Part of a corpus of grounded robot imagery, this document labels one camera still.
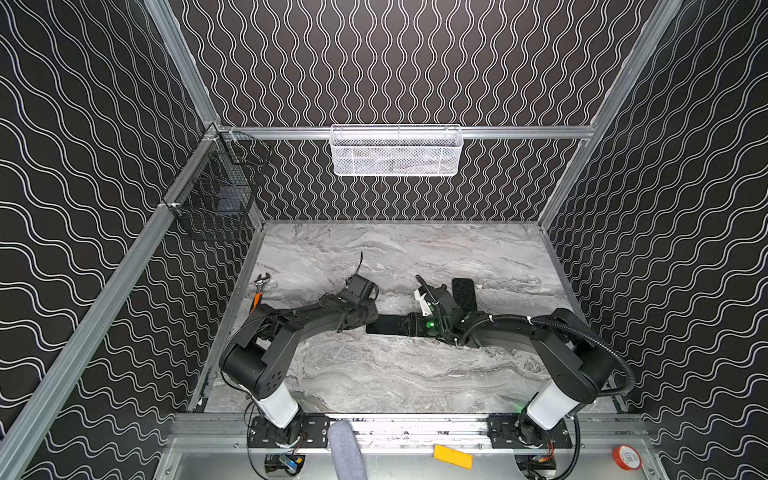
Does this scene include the black phone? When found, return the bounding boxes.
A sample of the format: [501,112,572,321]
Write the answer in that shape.
[365,315,411,336]

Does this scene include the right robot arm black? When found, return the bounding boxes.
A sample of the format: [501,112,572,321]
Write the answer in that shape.
[395,278,636,436]

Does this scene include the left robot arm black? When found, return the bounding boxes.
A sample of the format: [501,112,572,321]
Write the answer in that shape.
[219,274,379,429]

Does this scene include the orange adjustable wrench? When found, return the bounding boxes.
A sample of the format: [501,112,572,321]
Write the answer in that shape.
[249,272,271,313]

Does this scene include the yellow card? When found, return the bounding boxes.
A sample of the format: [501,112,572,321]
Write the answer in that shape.
[433,445,474,470]

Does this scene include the white mesh basket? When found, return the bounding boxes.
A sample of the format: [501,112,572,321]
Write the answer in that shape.
[329,124,464,177]

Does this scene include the red tape roll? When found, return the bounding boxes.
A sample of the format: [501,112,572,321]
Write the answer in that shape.
[612,445,643,471]

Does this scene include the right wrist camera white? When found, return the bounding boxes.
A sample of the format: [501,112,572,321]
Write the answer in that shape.
[414,287,433,317]

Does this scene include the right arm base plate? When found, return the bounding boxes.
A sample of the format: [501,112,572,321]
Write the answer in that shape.
[486,413,573,449]

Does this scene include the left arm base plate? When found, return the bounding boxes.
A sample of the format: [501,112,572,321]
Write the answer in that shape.
[247,412,331,449]

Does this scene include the black wire basket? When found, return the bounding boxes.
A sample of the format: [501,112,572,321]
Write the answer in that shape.
[170,128,274,244]

